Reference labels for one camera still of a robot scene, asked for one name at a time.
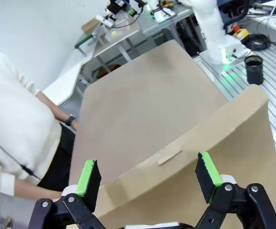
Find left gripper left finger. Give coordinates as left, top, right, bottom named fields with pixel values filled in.
left=28, top=159, right=105, bottom=229

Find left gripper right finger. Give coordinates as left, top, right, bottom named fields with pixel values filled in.
left=192, top=152, right=276, bottom=229

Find large cardboard box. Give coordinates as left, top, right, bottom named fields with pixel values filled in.
left=94, top=84, right=276, bottom=229

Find person's left forearm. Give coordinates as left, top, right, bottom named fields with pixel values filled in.
left=35, top=90, right=72, bottom=125

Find person's right forearm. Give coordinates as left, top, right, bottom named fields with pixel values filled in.
left=13, top=177, right=66, bottom=203

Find yellow emergency stop box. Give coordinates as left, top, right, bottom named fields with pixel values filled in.
left=232, top=23, right=250, bottom=41

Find person's left hand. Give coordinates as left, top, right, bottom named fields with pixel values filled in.
left=70, top=119, right=80, bottom=132

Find black wristwatch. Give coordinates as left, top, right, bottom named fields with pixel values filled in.
left=65, top=114, right=76, bottom=126

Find person in white sweater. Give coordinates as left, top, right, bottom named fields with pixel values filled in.
left=0, top=45, right=77, bottom=199

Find white table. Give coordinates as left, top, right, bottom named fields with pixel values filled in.
left=42, top=59, right=87, bottom=107

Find orange cloth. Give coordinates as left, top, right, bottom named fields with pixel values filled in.
left=96, top=63, right=120, bottom=78

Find black cup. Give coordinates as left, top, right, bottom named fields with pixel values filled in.
left=244, top=55, right=264, bottom=85

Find green edged workbench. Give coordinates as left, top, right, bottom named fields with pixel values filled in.
left=74, top=14, right=144, bottom=59

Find cardboard carton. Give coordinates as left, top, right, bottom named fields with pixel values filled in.
left=80, top=18, right=101, bottom=37

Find white cluttered desk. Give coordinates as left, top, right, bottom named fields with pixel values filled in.
left=246, top=0, right=276, bottom=52

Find black microphone cable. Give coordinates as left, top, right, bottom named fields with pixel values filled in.
left=0, top=132, right=42, bottom=180

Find coiled black cable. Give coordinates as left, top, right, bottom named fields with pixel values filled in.
left=244, top=33, right=273, bottom=51

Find aluminium frame table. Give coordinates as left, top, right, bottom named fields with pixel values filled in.
left=138, top=2, right=194, bottom=38

